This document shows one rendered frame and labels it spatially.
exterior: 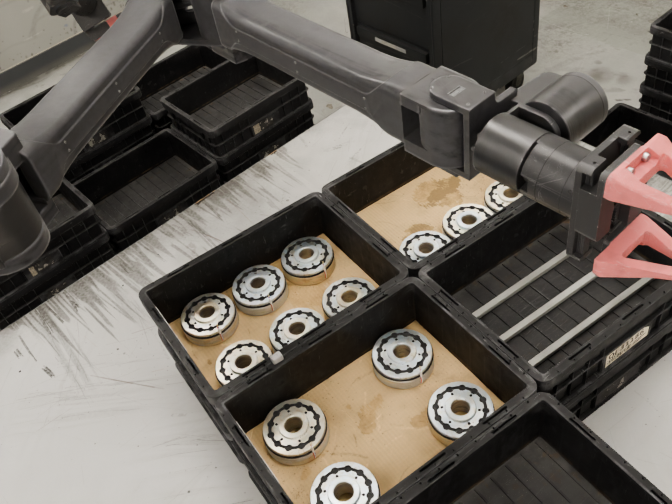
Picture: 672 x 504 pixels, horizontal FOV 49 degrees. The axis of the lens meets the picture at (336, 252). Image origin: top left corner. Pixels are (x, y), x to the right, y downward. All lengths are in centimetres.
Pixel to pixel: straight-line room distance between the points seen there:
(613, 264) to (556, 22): 319
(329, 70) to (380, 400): 64
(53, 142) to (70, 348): 93
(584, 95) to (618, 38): 297
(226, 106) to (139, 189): 40
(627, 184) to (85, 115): 53
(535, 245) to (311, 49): 78
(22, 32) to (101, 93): 332
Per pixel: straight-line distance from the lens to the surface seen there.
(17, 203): 73
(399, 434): 120
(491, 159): 64
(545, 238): 146
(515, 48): 308
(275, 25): 85
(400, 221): 150
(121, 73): 86
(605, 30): 372
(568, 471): 118
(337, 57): 77
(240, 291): 140
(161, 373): 154
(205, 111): 257
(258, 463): 110
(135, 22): 92
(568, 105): 68
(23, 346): 173
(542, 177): 62
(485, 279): 138
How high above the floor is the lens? 187
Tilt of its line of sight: 45 degrees down
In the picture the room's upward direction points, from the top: 12 degrees counter-clockwise
